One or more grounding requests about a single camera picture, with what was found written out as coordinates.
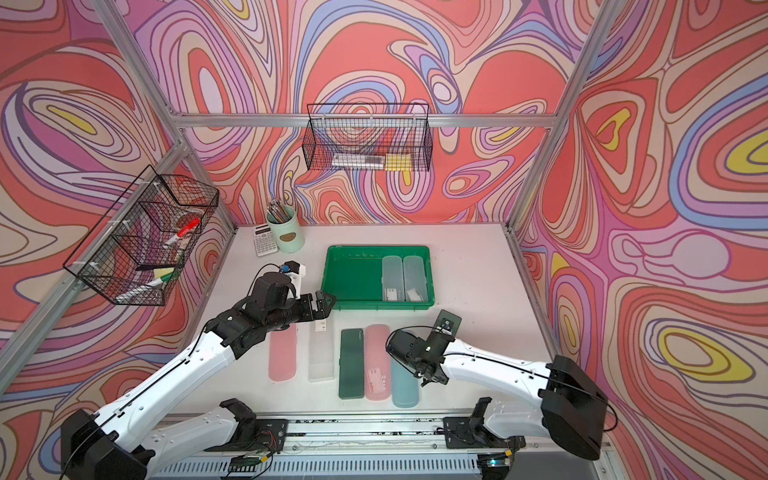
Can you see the teal pencil case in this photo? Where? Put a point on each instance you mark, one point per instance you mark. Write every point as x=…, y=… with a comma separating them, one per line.
x=405, y=387

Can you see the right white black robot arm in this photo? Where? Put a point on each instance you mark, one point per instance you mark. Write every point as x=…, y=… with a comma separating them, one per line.
x=555, y=399

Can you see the translucent white pencil case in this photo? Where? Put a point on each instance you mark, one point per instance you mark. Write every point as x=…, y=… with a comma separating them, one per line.
x=415, y=281
x=392, y=279

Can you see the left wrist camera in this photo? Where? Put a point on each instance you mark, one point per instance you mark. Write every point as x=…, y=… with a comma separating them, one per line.
x=296, y=273

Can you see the pencils in cup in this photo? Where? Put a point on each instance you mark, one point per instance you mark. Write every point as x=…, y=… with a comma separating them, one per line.
x=278, y=212

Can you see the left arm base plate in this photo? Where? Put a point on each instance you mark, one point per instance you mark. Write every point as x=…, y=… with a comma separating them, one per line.
x=256, y=435

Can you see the clear box in back basket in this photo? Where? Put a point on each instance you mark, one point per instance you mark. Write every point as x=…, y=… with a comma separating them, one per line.
x=358, y=161

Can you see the pink pencil case with sticker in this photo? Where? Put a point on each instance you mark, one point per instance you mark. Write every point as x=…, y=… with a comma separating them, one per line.
x=377, y=363

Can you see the clear rectangular pencil case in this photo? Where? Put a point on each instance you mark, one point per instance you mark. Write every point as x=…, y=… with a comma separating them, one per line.
x=321, y=359

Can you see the pink pencil case far left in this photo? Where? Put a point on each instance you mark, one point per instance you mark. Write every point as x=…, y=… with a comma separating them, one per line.
x=282, y=364

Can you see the black wire basket on wall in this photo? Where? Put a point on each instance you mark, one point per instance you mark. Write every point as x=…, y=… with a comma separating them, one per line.
x=127, y=244
x=367, y=128

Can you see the green white marker in basket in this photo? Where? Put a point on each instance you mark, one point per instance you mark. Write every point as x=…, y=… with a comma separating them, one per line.
x=161, y=276

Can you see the dark green translucent pencil case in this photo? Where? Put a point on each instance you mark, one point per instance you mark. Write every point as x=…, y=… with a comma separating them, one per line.
x=447, y=323

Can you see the white calculator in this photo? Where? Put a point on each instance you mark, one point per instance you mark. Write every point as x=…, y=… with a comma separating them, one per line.
x=264, y=241

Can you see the black wire basket on back wall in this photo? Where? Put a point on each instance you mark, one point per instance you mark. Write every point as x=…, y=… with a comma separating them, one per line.
x=367, y=128

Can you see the green pen holder cup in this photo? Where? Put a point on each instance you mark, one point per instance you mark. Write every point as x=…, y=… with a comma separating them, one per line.
x=288, y=236

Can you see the aluminium mounting rail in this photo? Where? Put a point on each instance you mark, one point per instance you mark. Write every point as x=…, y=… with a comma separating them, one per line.
x=402, y=446

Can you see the red marker in basket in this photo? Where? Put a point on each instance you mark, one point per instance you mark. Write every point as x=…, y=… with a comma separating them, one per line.
x=183, y=232

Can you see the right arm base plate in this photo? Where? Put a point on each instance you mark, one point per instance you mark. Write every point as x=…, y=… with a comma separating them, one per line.
x=469, y=433

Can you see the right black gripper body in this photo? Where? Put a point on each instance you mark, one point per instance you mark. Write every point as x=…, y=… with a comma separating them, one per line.
x=440, y=380

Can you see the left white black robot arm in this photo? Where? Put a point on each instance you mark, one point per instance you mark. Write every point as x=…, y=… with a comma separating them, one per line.
x=122, y=440

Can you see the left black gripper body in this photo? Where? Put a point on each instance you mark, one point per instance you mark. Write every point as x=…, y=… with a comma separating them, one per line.
x=297, y=310

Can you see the yellow box in back basket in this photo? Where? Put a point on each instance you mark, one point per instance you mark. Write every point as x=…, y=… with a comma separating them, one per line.
x=398, y=162

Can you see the black wire basket on left wall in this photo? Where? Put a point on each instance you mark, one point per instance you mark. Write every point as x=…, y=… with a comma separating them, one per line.
x=127, y=244

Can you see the green plastic storage tray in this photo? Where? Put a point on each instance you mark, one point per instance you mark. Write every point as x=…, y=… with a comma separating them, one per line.
x=353, y=274

